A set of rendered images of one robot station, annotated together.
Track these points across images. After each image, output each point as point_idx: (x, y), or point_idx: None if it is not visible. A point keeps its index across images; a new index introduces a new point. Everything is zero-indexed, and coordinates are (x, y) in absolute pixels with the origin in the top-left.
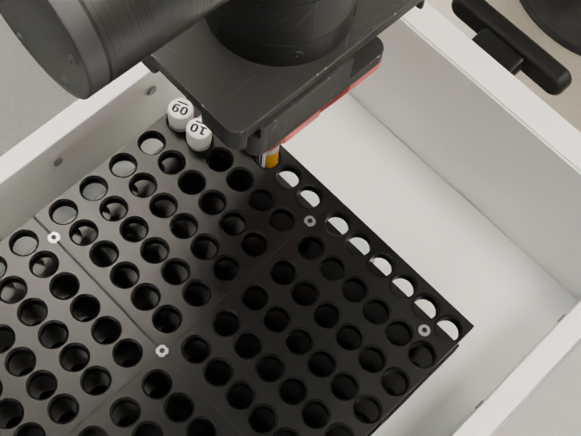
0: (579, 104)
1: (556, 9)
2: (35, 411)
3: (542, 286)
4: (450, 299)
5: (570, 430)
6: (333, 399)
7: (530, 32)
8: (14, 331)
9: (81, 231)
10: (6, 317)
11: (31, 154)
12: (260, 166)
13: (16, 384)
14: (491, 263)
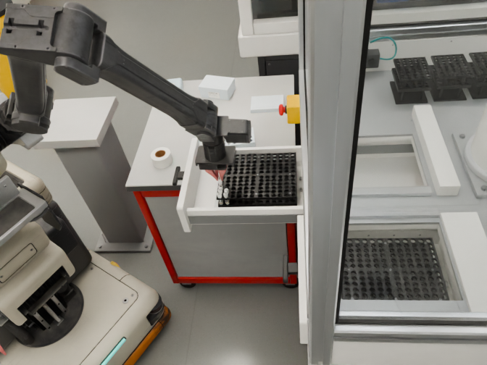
0: (100, 292)
1: (69, 319)
2: (277, 178)
3: None
4: None
5: None
6: (245, 158)
7: (83, 317)
8: (271, 187)
9: (251, 202)
10: (270, 189)
11: (248, 207)
12: (223, 185)
13: (276, 182)
14: (205, 174)
